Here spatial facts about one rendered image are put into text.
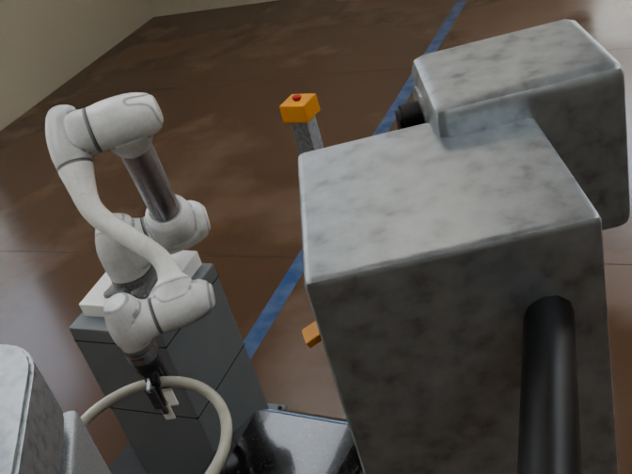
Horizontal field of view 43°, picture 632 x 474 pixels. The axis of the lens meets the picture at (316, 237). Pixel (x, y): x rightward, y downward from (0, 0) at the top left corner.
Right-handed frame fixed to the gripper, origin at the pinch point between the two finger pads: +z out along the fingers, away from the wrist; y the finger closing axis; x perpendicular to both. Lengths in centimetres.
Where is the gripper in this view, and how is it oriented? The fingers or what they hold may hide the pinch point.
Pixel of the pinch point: (168, 404)
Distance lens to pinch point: 242.2
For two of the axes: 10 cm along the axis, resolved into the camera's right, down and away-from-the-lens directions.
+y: -0.3, 6.1, -7.9
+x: 9.7, -1.6, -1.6
